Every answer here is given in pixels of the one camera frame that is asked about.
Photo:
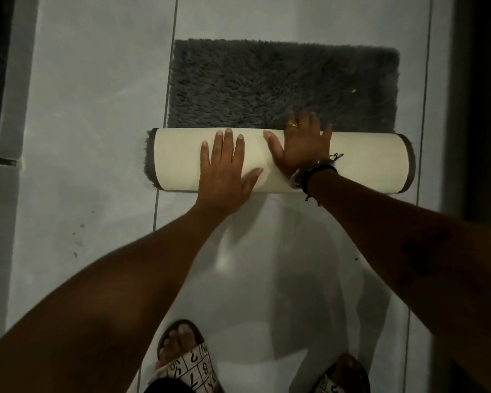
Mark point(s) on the white patterned right sandal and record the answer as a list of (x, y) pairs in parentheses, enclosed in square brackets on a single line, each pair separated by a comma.
[(331, 382)]

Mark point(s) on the person's left middle finger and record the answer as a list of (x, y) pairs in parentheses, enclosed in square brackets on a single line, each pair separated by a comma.
[(227, 147)]

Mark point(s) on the dark door frame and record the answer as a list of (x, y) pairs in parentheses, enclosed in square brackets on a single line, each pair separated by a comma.
[(485, 106)]

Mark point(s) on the person's right foot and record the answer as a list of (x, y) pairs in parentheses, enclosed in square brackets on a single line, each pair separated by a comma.
[(347, 368)]

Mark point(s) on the person's right middle finger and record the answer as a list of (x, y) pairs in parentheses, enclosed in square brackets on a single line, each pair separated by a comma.
[(303, 120)]

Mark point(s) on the white patterned sandal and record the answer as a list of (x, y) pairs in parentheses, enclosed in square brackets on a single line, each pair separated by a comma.
[(331, 382), (192, 366)]

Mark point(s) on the grey shaggy bath mat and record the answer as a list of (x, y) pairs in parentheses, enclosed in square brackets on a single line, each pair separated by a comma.
[(282, 114)]

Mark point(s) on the person's right hand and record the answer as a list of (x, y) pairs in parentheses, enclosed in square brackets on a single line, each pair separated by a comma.
[(302, 149)]

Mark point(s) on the white patterned left sandal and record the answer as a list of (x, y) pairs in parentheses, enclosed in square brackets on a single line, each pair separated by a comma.
[(192, 366)]

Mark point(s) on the person's left thumb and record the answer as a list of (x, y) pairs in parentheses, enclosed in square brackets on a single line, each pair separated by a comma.
[(251, 179)]

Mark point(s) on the person's left forearm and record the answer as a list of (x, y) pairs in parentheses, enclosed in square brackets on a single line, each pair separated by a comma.
[(106, 298)]

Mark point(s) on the person's left little finger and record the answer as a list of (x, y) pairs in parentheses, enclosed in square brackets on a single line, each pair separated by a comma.
[(204, 157)]

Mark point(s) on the person's foot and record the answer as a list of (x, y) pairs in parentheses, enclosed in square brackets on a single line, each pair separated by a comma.
[(176, 341), (347, 368)]

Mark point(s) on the person's left foot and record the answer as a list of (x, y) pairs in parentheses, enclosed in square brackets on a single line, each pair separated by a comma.
[(176, 341)]

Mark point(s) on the person's left hand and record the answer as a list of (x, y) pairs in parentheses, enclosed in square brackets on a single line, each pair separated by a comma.
[(222, 175)]

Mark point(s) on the person's right little finger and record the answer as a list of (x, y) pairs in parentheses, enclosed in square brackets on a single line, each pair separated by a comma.
[(328, 135)]

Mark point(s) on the person's right thumb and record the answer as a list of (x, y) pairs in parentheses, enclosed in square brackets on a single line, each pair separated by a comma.
[(274, 145)]

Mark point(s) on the person's right forearm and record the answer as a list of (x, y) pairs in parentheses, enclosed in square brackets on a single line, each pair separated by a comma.
[(409, 257)]

